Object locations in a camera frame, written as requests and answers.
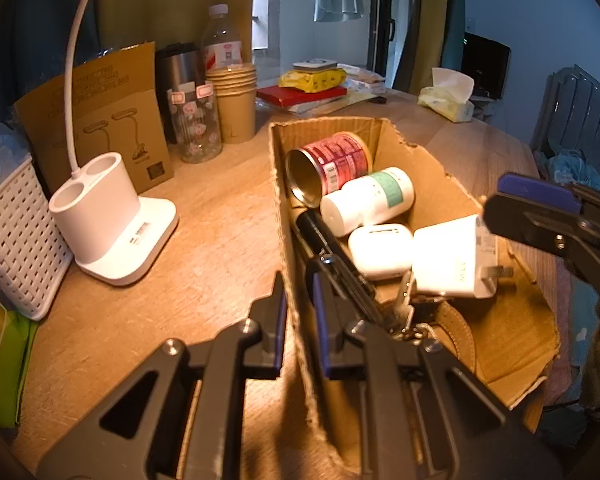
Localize grey headboard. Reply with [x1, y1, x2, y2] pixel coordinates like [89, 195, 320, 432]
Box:
[529, 64, 600, 173]

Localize red book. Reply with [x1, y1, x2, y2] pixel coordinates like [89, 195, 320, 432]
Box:
[255, 84, 348, 110]

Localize clear water bottle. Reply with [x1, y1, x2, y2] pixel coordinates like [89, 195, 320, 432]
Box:
[201, 3, 245, 72]

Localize floral glass jar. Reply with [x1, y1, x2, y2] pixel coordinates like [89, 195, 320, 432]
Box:
[167, 82, 224, 164]

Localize black sliding door frame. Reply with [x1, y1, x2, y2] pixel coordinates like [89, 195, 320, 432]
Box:
[366, 0, 402, 89]

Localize blue plastic bag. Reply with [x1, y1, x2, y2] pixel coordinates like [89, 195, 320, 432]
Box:
[0, 121, 34, 197]

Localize brown lamp carton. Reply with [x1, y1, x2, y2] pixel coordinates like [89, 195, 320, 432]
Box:
[13, 41, 175, 197]

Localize green wipes pack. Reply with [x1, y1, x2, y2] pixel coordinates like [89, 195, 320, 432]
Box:
[0, 279, 39, 432]

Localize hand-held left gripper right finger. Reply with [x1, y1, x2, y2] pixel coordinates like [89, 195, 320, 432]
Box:
[311, 272, 563, 480]

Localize stack of brown paper cups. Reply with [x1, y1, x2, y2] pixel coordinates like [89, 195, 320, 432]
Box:
[205, 63, 259, 145]

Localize white desk lamp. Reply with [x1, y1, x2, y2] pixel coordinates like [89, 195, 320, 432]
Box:
[48, 0, 180, 288]

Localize small white flat device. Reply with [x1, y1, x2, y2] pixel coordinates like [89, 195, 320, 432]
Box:
[292, 58, 339, 74]

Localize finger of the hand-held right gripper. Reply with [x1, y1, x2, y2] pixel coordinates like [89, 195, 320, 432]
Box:
[496, 172, 589, 217]
[482, 193, 589, 262]

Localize black monitor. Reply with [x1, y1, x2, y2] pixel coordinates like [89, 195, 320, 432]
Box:
[462, 32, 512, 101]

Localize stack of papers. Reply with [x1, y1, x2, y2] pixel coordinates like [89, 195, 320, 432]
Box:
[257, 95, 386, 115]

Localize white plug charger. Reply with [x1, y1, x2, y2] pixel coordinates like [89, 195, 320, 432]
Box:
[410, 213, 515, 300]

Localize steel thermos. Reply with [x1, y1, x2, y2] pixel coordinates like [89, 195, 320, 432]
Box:
[155, 42, 204, 144]

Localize brown strap wristwatch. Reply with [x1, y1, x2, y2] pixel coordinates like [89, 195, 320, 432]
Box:
[419, 300, 477, 374]

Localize blue printed blanket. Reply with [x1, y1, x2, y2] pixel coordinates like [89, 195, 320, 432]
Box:
[534, 148, 600, 197]

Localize black flashlight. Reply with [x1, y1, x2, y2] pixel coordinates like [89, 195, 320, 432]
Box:
[292, 208, 397, 332]

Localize white pill bottle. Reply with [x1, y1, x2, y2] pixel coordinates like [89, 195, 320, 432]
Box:
[320, 166, 415, 238]

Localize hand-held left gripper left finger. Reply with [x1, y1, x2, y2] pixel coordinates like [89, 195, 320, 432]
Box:
[35, 271, 289, 480]

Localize yellow and blue curtain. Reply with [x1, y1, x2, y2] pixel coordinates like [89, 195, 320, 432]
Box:
[0, 0, 257, 128]
[392, 0, 467, 95]

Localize red labelled tin can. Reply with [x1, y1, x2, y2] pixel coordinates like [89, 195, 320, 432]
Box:
[285, 131, 374, 210]

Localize cardboard box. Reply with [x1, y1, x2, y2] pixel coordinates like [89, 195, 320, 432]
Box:
[268, 117, 562, 477]

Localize white plastic basket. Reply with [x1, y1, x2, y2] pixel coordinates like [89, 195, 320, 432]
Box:
[0, 153, 76, 323]

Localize white plastic packets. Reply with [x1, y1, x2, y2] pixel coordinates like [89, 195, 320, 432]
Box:
[337, 63, 387, 92]

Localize yellow tissue pack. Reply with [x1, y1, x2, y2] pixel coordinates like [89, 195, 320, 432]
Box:
[417, 67, 476, 124]

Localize white earbuds case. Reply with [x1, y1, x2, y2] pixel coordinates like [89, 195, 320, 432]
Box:
[347, 223, 415, 281]

